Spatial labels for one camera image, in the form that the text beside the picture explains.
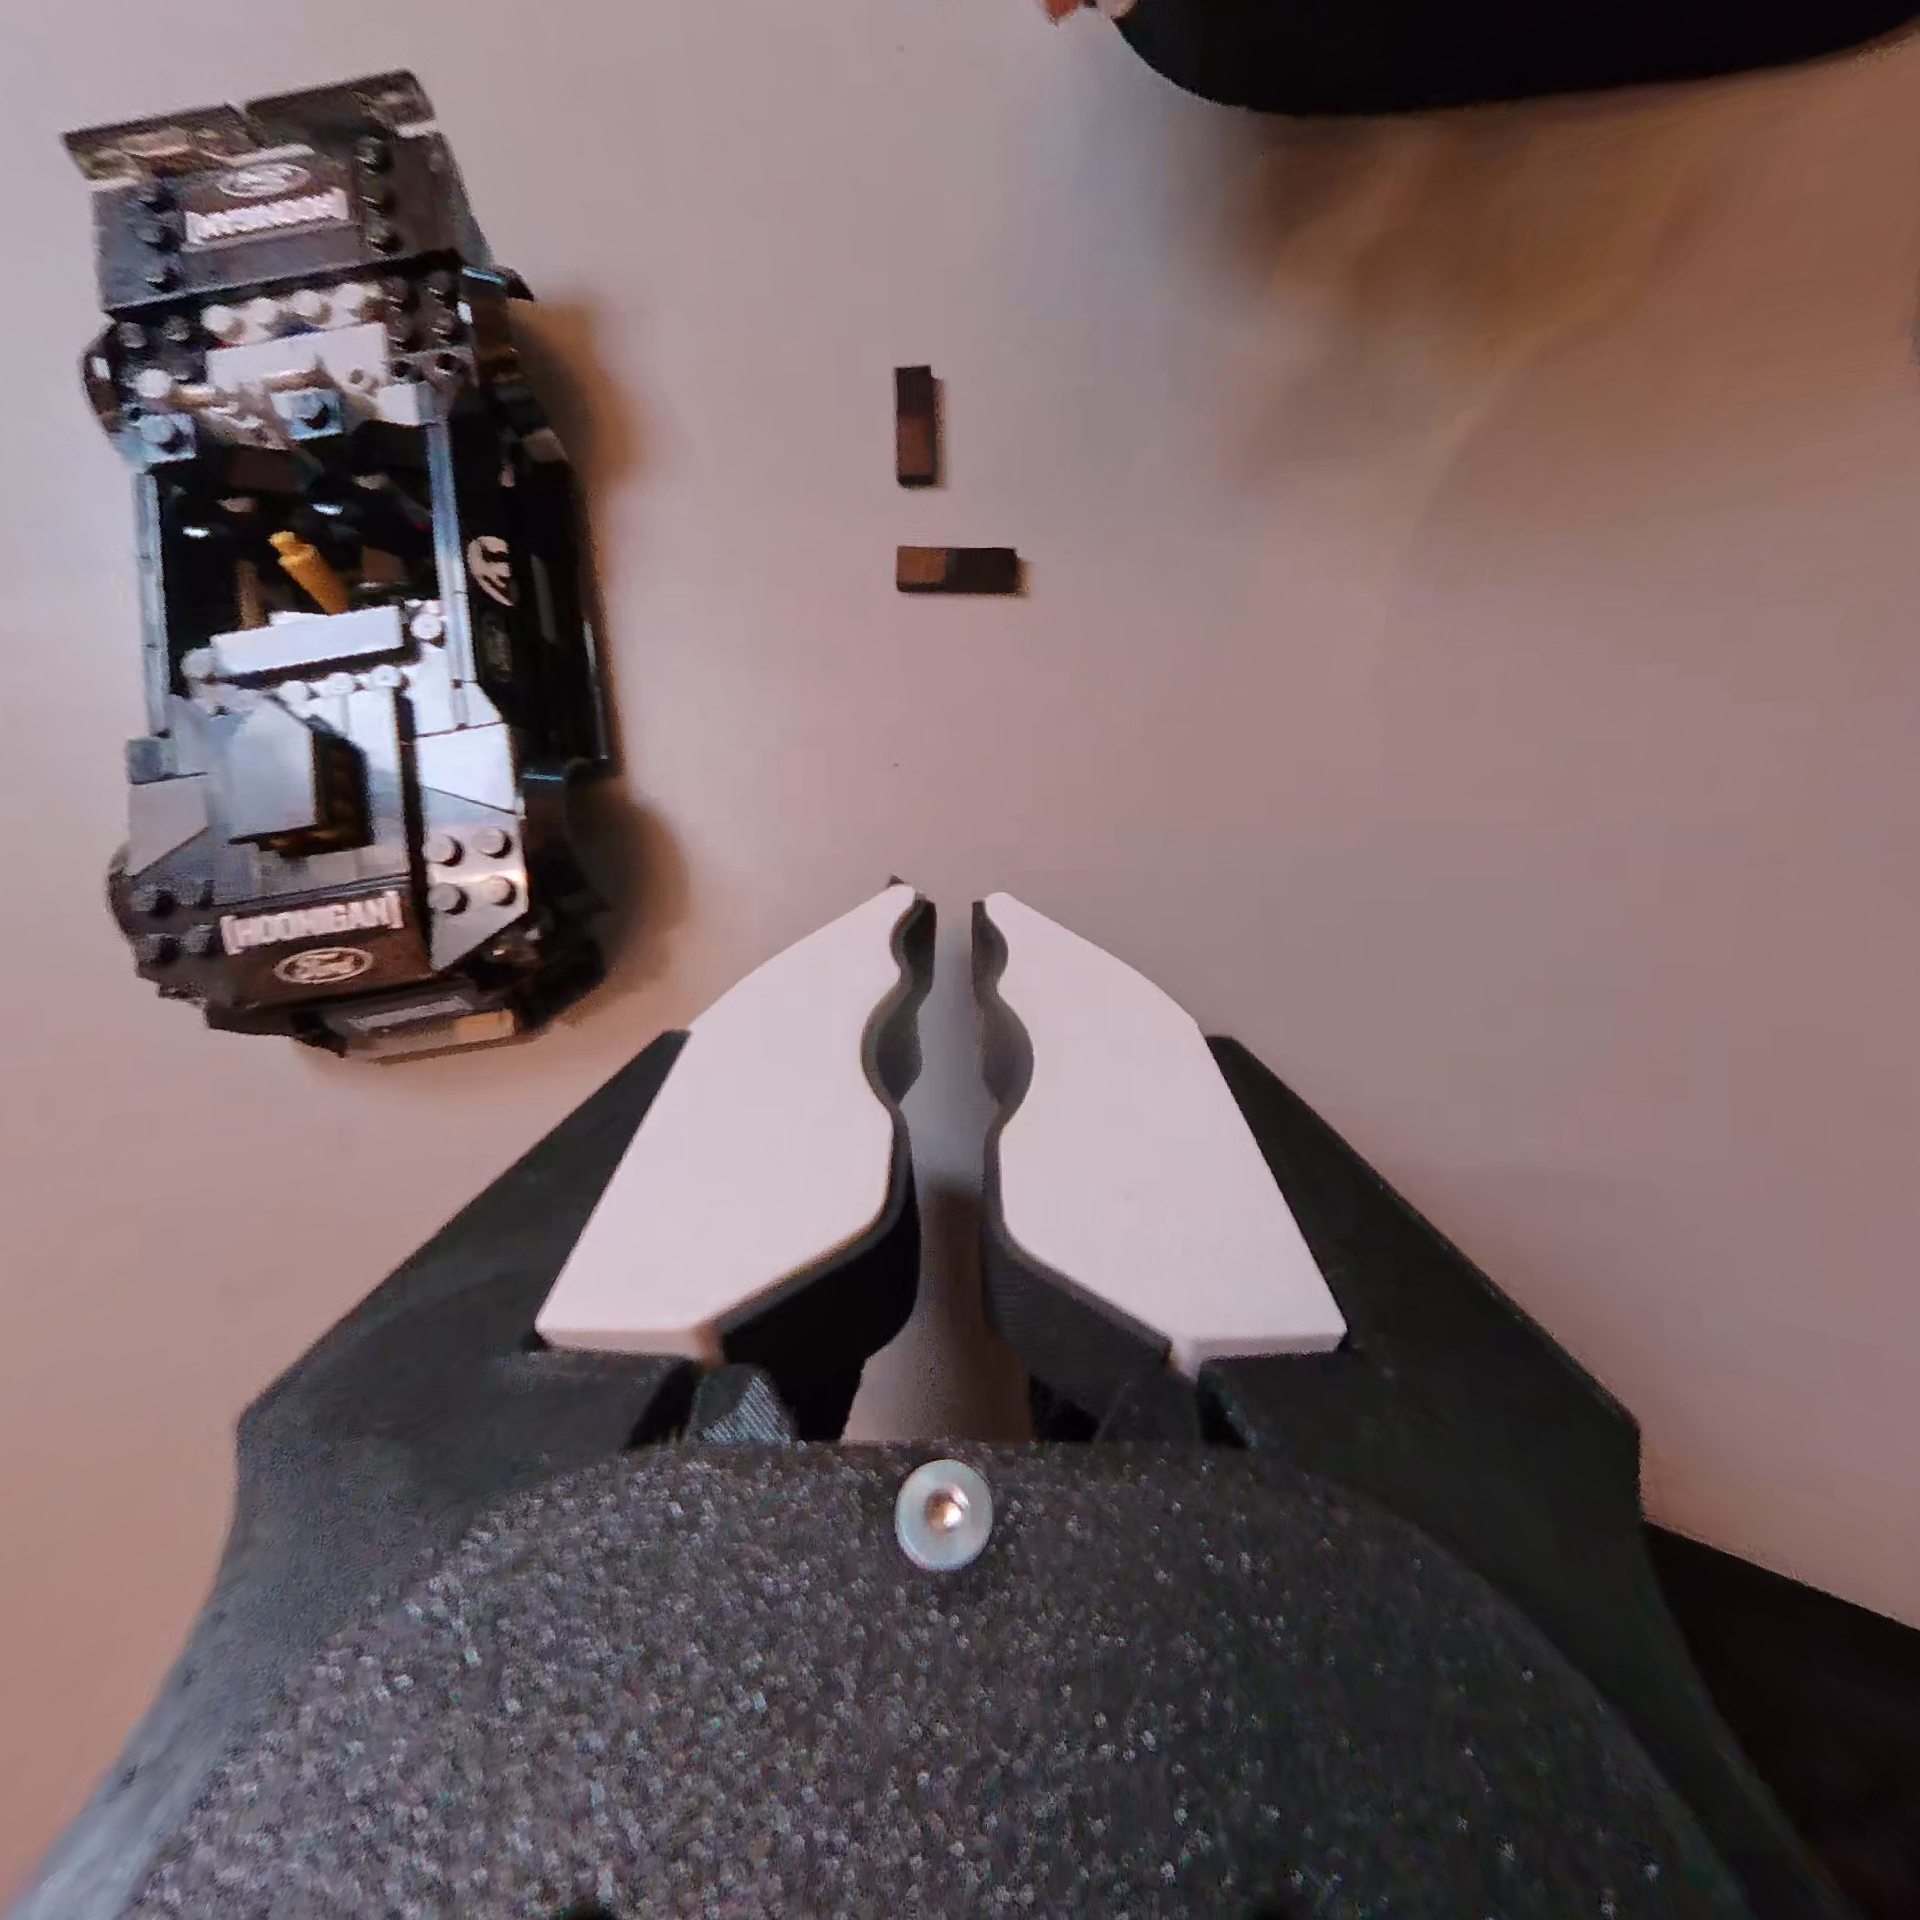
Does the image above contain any black lego car model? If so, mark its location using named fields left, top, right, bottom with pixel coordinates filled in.
left=67, top=73, right=619, bottom=1066

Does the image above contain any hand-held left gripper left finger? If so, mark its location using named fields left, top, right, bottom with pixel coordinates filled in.
left=534, top=883, right=938, bottom=1359

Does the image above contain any black mesh pad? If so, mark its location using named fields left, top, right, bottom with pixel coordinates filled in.
left=1094, top=0, right=1920, bottom=122

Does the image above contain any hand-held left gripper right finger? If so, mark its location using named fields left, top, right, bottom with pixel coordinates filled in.
left=976, top=891, right=1346, bottom=1377

